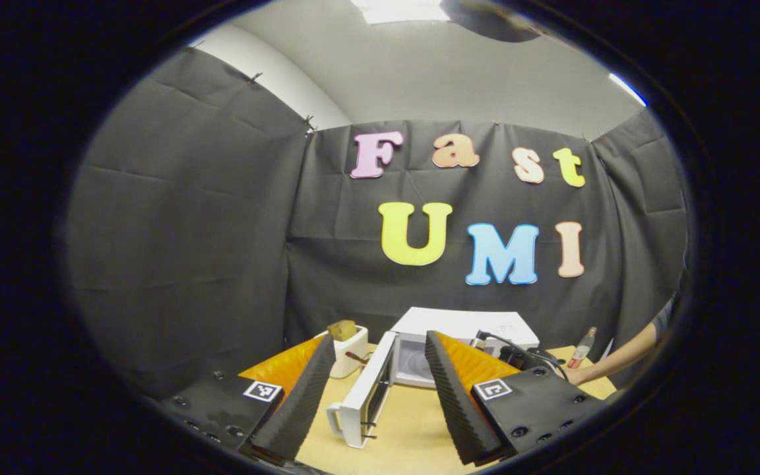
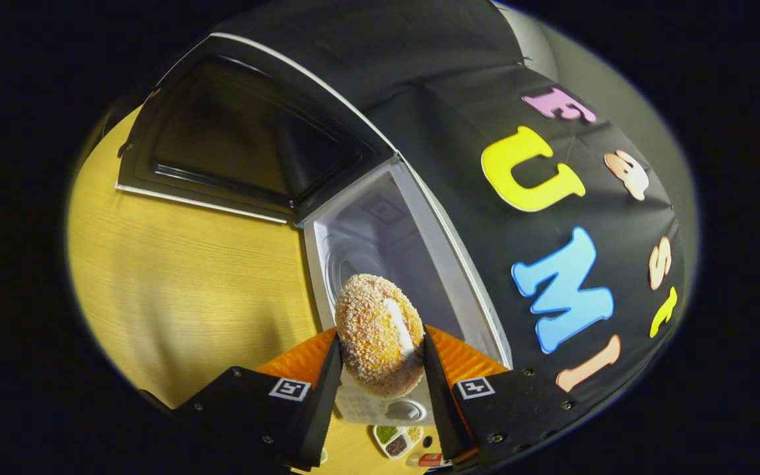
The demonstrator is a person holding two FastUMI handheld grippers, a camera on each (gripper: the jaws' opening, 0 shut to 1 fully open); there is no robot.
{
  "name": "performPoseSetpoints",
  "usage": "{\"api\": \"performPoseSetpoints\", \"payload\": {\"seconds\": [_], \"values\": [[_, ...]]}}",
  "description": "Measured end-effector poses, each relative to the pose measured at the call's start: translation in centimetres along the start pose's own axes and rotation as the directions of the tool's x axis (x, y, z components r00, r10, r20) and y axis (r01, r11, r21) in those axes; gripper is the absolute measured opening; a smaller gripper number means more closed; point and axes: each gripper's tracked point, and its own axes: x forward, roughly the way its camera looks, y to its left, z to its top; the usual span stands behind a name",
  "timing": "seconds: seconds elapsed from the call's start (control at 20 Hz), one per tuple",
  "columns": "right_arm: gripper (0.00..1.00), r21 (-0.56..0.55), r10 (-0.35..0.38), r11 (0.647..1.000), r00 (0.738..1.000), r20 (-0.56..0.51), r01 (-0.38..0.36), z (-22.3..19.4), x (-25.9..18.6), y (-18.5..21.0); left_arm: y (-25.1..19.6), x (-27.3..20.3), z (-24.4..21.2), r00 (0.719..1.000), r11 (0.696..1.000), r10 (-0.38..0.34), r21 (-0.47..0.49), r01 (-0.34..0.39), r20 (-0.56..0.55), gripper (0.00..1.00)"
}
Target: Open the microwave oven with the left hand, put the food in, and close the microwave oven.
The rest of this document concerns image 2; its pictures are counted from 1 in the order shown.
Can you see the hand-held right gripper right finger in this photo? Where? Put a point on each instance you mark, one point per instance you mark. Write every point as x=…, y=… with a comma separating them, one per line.
x=443, y=402

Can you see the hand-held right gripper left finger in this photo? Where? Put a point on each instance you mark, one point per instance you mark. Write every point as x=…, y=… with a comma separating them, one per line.
x=317, y=402

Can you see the crumb-coated round bun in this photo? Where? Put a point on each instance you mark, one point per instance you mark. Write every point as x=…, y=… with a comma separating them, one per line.
x=373, y=336

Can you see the white microwave oven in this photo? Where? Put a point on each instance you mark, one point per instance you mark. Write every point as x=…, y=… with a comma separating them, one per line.
x=254, y=138

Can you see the red label plastic bottle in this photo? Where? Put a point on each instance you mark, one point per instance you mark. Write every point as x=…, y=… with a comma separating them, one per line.
x=429, y=460

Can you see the white divided dish with beans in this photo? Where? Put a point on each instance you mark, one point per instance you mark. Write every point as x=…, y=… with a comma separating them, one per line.
x=396, y=441

